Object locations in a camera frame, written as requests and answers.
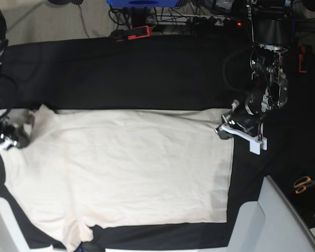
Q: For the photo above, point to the orange black clamp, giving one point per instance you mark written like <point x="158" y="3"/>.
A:
<point x="131" y="34"/>

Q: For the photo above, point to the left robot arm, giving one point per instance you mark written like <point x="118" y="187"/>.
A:
<point x="269" y="28"/>

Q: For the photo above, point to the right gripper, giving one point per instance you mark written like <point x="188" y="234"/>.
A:
<point x="15" y="131"/>

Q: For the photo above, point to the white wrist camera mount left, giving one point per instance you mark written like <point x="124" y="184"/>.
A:
<point x="256" y="144"/>

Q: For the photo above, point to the orange handled scissors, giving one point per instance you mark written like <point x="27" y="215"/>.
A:
<point x="302" y="184"/>

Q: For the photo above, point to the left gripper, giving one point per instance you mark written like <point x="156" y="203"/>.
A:
<point x="241" y="118"/>

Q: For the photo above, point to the black table cloth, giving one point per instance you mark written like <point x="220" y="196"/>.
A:
<point x="178" y="73"/>

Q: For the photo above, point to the blue box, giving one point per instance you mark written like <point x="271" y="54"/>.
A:
<point x="142" y="3"/>

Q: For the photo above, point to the red black clamp right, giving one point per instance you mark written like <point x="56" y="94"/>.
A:
<point x="304" y="58"/>

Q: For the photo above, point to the white T-shirt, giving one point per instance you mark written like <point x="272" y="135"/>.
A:
<point x="114" y="168"/>

